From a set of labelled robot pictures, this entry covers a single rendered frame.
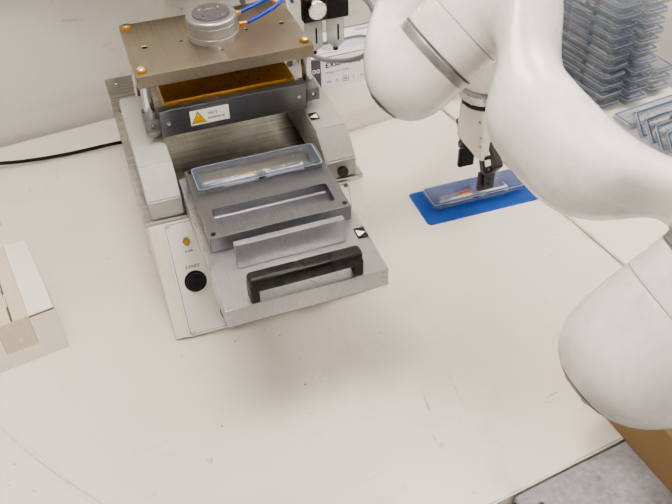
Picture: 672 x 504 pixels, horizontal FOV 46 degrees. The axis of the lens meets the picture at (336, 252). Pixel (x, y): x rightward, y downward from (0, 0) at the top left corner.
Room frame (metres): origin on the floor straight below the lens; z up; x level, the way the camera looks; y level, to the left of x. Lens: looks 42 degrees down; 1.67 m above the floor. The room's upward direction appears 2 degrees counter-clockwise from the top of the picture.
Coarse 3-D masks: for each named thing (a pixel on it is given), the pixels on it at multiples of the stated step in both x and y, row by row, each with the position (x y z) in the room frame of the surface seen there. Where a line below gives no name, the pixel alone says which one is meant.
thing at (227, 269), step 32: (192, 224) 0.87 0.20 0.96; (320, 224) 0.80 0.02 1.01; (352, 224) 0.84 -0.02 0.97; (224, 256) 0.78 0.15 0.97; (256, 256) 0.77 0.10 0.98; (288, 256) 0.78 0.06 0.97; (224, 288) 0.72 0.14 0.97; (288, 288) 0.72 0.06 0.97; (320, 288) 0.72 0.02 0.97; (352, 288) 0.73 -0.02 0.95
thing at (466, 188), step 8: (496, 176) 1.21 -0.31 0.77; (504, 176) 1.21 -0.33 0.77; (512, 176) 1.21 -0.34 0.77; (448, 184) 1.19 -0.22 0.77; (456, 184) 1.19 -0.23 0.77; (464, 184) 1.19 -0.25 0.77; (472, 184) 1.19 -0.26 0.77; (496, 184) 1.18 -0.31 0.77; (504, 184) 1.18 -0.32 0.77; (512, 184) 1.18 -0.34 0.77; (520, 184) 1.18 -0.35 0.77; (432, 192) 1.17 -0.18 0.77; (440, 192) 1.16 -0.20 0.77; (448, 192) 1.16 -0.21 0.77; (456, 192) 1.16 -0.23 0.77; (464, 192) 1.16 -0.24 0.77; (472, 192) 1.16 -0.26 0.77; (480, 192) 1.16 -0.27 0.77; (488, 192) 1.16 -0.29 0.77; (432, 200) 1.14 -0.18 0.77; (440, 200) 1.14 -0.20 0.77; (448, 200) 1.14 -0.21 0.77; (456, 200) 1.14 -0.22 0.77
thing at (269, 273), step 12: (336, 252) 0.74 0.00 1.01; (348, 252) 0.74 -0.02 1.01; (360, 252) 0.74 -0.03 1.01; (288, 264) 0.72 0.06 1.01; (300, 264) 0.72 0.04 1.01; (312, 264) 0.72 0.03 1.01; (324, 264) 0.72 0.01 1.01; (336, 264) 0.73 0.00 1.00; (348, 264) 0.73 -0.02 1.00; (360, 264) 0.74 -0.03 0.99; (252, 276) 0.70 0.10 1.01; (264, 276) 0.70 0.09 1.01; (276, 276) 0.70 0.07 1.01; (288, 276) 0.71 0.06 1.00; (300, 276) 0.71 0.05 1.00; (312, 276) 0.72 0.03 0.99; (252, 288) 0.69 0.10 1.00; (264, 288) 0.70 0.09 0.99; (252, 300) 0.69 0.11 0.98
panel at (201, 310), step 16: (352, 208) 0.99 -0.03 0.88; (176, 224) 0.91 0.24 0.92; (176, 240) 0.90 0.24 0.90; (192, 240) 0.91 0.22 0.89; (176, 256) 0.89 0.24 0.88; (192, 256) 0.90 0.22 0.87; (176, 272) 0.88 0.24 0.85; (192, 272) 0.88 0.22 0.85; (208, 288) 0.88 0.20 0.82; (192, 304) 0.86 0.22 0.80; (208, 304) 0.87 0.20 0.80; (192, 320) 0.85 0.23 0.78; (208, 320) 0.85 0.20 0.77; (224, 320) 0.86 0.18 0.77
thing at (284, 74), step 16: (272, 64) 1.14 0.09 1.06; (192, 80) 1.10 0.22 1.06; (208, 80) 1.10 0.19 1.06; (224, 80) 1.09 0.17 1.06; (240, 80) 1.09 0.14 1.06; (256, 80) 1.09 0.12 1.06; (272, 80) 1.09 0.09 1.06; (288, 80) 1.09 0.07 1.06; (160, 96) 1.07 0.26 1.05; (176, 96) 1.05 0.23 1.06; (192, 96) 1.05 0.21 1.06; (208, 96) 1.05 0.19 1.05
